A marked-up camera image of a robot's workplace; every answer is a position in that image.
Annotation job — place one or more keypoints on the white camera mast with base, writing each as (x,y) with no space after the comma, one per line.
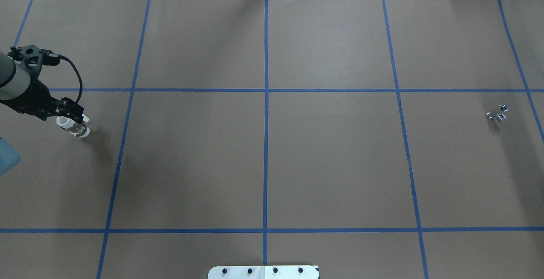
(265,272)

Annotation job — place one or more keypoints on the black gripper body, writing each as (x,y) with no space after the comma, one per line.
(35,97)

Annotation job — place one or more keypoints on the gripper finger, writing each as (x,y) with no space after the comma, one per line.
(82,119)
(70,107)

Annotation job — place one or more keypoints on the white PPR ball valve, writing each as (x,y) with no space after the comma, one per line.
(78,130)

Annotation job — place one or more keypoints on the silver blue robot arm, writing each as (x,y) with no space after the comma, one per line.
(11,69)

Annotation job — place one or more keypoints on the chrome metal pipe fitting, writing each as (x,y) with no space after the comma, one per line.
(498,113)

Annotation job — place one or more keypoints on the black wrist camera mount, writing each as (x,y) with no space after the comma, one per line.
(34,58)

